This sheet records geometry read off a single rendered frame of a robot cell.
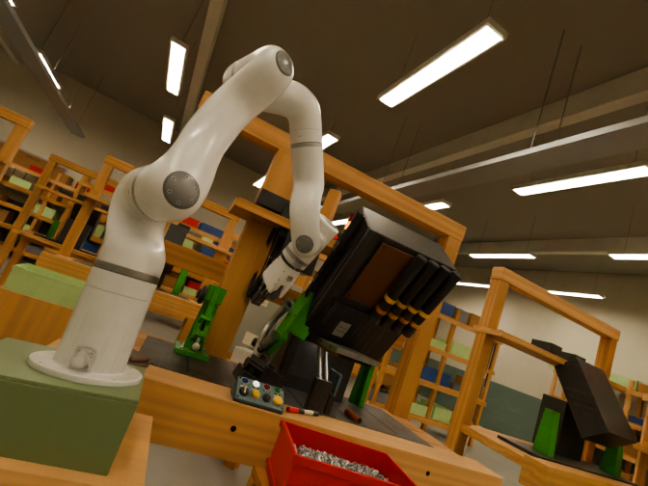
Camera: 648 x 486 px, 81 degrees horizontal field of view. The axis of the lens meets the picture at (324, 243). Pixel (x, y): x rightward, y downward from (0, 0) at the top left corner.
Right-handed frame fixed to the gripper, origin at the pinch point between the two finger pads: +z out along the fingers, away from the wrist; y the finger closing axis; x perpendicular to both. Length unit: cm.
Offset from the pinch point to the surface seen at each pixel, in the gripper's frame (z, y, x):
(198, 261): 29, 60, -4
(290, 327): 8.3, 6.8, -23.5
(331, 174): -38, 74, -34
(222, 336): 42, 34, -23
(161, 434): 35.4, -22.1, 9.2
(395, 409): 25, 6, -111
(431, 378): 125, 247, -558
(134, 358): 27.8, -7.4, 21.8
